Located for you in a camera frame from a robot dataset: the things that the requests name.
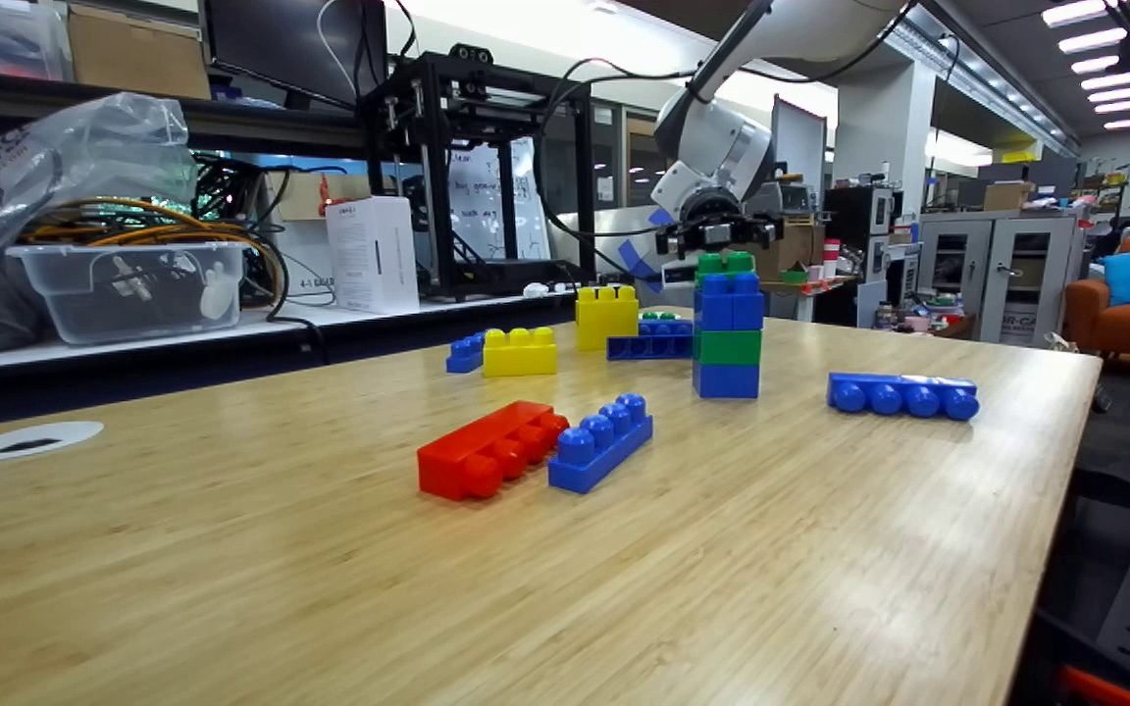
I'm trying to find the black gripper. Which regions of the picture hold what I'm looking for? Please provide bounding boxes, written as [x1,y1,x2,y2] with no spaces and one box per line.
[661,183,781,265]

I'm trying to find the tall blue stack block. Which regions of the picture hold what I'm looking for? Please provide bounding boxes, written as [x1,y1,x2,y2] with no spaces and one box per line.
[692,270,768,336]

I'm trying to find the green stack block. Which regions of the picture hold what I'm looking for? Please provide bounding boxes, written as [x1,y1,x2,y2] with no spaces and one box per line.
[692,327,765,374]

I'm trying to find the low blue stack block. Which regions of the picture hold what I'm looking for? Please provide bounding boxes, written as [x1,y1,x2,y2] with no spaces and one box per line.
[692,363,765,403]

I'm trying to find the wide blue block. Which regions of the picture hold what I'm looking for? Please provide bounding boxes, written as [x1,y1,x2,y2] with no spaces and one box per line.
[639,309,697,346]

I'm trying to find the large yellow block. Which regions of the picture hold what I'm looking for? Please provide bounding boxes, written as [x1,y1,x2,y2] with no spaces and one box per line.
[573,279,643,353]

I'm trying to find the blue long block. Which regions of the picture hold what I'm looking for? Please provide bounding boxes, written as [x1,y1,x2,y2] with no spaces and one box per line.
[605,334,697,365]
[547,387,661,497]
[824,369,984,423]

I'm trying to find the small yellow block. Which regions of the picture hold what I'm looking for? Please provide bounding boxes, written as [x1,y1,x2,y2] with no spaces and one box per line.
[480,322,567,385]

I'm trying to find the small blue block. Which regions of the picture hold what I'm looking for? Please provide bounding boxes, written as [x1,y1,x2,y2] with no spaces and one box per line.
[444,330,491,378]

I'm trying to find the red long block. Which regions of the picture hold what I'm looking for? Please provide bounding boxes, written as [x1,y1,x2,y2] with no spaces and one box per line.
[418,397,573,504]

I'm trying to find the brown cardboard box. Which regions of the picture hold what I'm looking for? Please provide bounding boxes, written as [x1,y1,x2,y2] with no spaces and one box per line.
[66,0,219,106]
[754,215,831,289]

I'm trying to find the clear sheet with blue tape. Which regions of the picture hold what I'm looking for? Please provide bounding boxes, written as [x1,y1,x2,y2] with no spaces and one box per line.
[547,200,708,309]

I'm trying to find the white panel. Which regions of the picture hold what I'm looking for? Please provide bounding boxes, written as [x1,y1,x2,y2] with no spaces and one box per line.
[768,99,831,219]

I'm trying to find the grey glass-door cabinet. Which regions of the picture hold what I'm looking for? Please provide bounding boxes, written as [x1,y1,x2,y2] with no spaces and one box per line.
[913,214,1090,350]

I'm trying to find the white box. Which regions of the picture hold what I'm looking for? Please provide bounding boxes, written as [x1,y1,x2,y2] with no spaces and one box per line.
[322,191,424,319]

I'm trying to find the orange sofa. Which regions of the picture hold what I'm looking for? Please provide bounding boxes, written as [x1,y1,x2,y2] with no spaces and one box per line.
[1062,228,1130,378]

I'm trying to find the black monitor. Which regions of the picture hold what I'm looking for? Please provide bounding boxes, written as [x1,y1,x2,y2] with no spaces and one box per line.
[204,0,395,118]

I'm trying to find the clear plastic bin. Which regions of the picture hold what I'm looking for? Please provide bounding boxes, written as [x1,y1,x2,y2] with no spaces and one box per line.
[3,234,257,350]

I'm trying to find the clear plastic bag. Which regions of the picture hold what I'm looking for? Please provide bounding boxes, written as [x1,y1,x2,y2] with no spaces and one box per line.
[0,89,204,357]

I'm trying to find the white table grommet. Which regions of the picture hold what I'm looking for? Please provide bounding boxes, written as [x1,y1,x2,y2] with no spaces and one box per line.
[0,415,112,466]

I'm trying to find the grey wrapped box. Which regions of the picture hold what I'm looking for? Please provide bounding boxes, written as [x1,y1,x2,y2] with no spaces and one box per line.
[0,0,78,85]

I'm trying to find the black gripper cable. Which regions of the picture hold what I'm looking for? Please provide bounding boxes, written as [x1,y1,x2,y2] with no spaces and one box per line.
[534,50,708,258]

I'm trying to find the black 3D printer frame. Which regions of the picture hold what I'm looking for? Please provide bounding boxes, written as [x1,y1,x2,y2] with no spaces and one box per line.
[360,44,602,304]

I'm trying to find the black wall shelf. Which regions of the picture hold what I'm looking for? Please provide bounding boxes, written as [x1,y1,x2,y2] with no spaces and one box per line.
[0,62,373,152]

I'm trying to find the yellow green wire bundle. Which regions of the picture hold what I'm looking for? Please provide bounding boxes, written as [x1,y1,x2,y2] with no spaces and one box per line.
[20,191,293,319]

